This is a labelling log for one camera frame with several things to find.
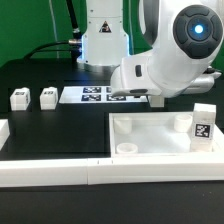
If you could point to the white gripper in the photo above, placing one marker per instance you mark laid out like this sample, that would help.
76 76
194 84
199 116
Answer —
131 78

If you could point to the white square tabletop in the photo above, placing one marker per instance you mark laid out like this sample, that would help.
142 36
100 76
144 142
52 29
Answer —
146 135

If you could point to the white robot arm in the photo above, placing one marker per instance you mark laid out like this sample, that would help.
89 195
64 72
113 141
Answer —
185 36

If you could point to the white marker sheet with tags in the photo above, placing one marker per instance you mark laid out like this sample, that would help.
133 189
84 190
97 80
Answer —
94 94

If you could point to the white U-shaped obstacle fence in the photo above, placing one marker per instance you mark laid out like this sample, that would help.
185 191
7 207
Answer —
202 166

